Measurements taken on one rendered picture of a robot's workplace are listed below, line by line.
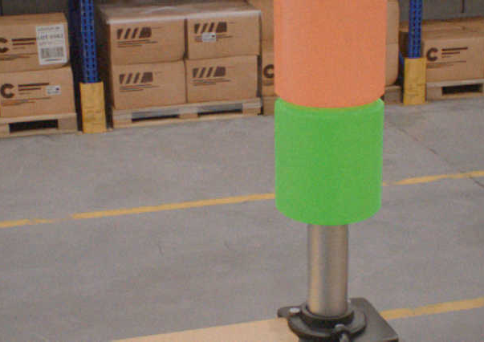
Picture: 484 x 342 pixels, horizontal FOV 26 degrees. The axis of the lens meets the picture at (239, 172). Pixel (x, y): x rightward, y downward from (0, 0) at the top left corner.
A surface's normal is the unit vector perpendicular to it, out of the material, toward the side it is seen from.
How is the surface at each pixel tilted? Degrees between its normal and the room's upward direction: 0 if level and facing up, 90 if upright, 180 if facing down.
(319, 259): 90
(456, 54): 89
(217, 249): 0
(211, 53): 90
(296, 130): 90
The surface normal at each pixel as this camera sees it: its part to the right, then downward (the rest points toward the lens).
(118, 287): -0.02, -0.95
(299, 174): -0.61, 0.26
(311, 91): -0.39, 0.30
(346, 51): 0.13, 0.32
